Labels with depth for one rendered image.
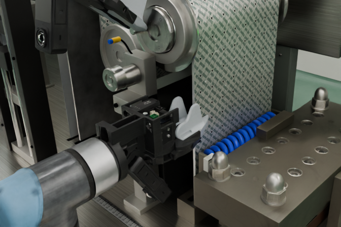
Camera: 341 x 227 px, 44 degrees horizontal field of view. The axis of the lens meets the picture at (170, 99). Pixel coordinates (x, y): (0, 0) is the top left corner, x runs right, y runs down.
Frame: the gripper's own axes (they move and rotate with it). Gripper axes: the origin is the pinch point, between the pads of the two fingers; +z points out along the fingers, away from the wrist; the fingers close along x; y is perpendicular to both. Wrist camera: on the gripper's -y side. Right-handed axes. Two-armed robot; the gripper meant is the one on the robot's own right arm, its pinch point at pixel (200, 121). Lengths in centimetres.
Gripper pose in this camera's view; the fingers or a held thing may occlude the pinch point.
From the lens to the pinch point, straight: 72.9
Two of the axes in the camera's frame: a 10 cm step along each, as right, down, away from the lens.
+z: 7.1, -3.3, 6.2
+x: -7.0, -2.9, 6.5
